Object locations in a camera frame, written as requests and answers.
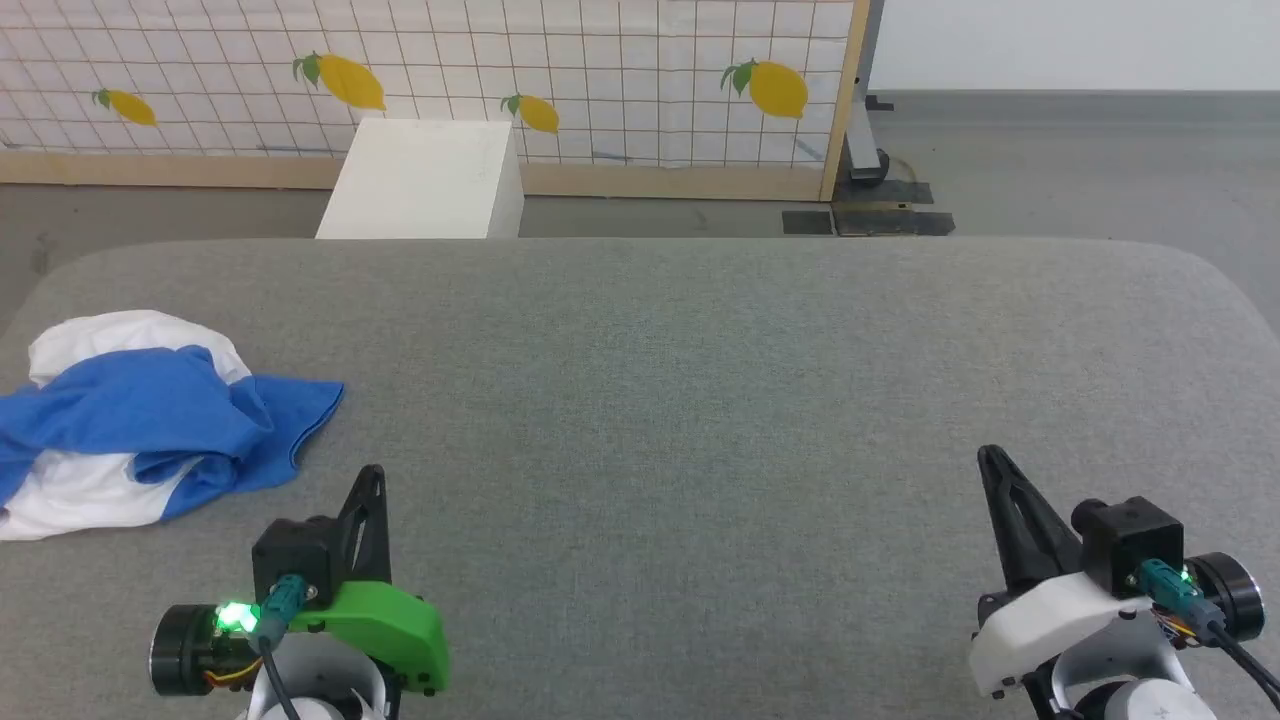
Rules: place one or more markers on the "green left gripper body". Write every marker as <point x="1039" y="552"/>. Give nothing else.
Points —
<point x="390" y="625"/>

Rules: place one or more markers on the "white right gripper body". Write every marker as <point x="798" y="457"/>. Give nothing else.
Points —
<point x="1050" y="620"/>

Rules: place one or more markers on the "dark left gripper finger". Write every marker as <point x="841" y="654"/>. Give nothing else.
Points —
<point x="378" y="540"/>
<point x="352" y="545"/>

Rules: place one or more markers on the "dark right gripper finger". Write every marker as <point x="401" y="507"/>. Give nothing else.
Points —
<point x="1003" y="540"/>
<point x="1045" y="545"/>

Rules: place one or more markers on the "blue and white garment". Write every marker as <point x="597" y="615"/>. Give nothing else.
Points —
<point x="160" y="410"/>

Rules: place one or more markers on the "grey fabric sofa cushion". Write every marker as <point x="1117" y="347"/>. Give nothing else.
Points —
<point x="650" y="400"/>

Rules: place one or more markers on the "large black floor plate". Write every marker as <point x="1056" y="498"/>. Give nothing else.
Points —
<point x="890" y="215"/>

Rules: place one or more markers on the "white box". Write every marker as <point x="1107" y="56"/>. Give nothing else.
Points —
<point x="420" y="180"/>

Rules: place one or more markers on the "small dark floor plate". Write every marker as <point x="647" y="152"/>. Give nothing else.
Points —
<point x="807" y="222"/>

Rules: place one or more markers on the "grey metal stand leg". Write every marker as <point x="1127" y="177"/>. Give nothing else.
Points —
<point x="865" y="150"/>

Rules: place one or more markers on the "lemon print partition panel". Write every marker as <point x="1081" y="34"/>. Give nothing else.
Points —
<point x="600" y="60"/>

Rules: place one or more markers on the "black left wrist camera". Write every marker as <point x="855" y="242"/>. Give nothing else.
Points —
<point x="295" y="550"/>

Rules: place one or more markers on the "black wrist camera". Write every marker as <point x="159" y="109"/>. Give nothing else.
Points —
<point x="295" y="550"/>
<point x="1130" y="540"/>

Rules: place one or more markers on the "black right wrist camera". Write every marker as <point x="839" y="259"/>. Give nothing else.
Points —
<point x="1130" y="540"/>

